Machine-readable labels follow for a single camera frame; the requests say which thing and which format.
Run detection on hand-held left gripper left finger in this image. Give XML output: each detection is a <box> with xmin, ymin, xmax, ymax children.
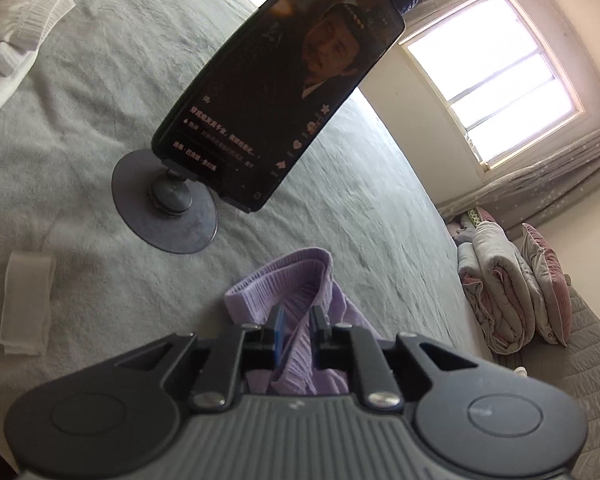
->
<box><xmin>112</xmin><ymin>305</ymin><xmax>287</xmax><ymax>411</ymax></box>

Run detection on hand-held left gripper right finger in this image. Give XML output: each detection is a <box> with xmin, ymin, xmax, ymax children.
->
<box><xmin>310</xmin><ymin>305</ymin><xmax>478</xmax><ymax>410</ymax></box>

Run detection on lilac pants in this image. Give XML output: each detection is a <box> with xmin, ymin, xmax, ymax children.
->
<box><xmin>223</xmin><ymin>247</ymin><xmax>381</xmax><ymax>396</ymax></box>

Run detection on round grey phone stand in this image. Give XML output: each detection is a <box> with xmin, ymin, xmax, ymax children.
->
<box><xmin>111</xmin><ymin>149</ymin><xmax>220</xmax><ymax>255</ymax></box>

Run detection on folded grey pink quilt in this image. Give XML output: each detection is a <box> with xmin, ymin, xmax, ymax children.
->
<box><xmin>457</xmin><ymin>220</ymin><xmax>541</xmax><ymax>356</ymax></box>

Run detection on patterned cloth bundle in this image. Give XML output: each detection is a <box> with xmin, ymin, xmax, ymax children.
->
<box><xmin>447</xmin><ymin>207</ymin><xmax>496</xmax><ymax>241</ymax></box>

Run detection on pink pillow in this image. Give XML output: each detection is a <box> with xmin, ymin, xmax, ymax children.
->
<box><xmin>521</xmin><ymin>222</ymin><xmax>572</xmax><ymax>348</ymax></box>

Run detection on black smartphone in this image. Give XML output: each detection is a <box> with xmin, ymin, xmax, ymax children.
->
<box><xmin>150</xmin><ymin>0</ymin><xmax>407</xmax><ymax>213</ymax></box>

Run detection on small white folded cloth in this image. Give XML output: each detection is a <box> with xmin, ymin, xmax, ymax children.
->
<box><xmin>0</xmin><ymin>251</ymin><xmax>57</xmax><ymax>356</ymax></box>

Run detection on grey quilted headboard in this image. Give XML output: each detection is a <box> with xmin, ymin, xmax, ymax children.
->
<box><xmin>495</xmin><ymin>285</ymin><xmax>600</xmax><ymax>480</ymax></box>

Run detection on window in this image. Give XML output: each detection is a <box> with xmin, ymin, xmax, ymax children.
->
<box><xmin>400</xmin><ymin>0</ymin><xmax>588</xmax><ymax>176</ymax></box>

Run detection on white plain folded garment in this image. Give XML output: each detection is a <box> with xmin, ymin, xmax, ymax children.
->
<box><xmin>0</xmin><ymin>55</ymin><xmax>38</xmax><ymax>123</ymax></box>

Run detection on white ribbed folded garment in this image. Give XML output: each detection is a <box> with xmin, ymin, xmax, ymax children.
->
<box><xmin>0</xmin><ymin>0</ymin><xmax>77</xmax><ymax>76</ymax></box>

